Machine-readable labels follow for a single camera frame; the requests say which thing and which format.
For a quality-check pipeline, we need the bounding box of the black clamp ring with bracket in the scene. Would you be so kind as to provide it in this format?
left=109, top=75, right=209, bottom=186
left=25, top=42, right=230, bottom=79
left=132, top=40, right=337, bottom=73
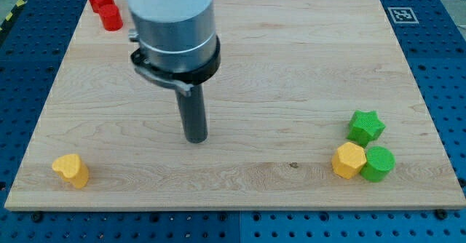
left=128, top=29, right=221, bottom=97

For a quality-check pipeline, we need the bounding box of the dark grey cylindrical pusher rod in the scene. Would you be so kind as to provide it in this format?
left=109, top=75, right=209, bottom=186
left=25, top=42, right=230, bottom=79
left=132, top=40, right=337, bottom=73
left=176, top=85, right=208, bottom=143

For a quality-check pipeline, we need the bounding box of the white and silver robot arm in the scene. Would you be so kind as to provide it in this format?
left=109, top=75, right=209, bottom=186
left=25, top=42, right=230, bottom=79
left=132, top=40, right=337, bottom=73
left=127, top=0, right=221, bottom=143

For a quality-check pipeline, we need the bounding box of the red circle block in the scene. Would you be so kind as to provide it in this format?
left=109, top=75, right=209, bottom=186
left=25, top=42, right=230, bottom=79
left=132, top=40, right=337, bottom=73
left=98, top=4, right=123, bottom=31

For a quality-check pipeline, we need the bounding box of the yellow hexagon block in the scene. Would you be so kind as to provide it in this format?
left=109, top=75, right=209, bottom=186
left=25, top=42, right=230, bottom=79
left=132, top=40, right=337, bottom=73
left=331, top=142, right=367, bottom=179

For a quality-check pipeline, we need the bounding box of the green circle block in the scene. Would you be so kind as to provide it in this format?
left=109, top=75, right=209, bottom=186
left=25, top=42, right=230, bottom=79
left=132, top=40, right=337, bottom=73
left=360, top=146, right=396, bottom=183

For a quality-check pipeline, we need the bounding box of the light wooden board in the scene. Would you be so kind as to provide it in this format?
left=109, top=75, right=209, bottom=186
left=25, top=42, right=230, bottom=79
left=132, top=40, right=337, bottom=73
left=5, top=0, right=465, bottom=212

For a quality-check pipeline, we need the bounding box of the yellow heart block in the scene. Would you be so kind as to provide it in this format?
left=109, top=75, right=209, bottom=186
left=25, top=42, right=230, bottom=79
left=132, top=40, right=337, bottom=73
left=52, top=154, right=90, bottom=189

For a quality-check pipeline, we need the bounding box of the green star block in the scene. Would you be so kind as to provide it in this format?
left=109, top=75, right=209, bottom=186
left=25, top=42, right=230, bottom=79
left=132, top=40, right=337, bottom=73
left=347, top=110, right=386, bottom=148

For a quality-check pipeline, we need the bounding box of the white fiducial marker tag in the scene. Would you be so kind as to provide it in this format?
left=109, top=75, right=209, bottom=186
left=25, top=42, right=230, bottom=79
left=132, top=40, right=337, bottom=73
left=388, top=7, right=419, bottom=24

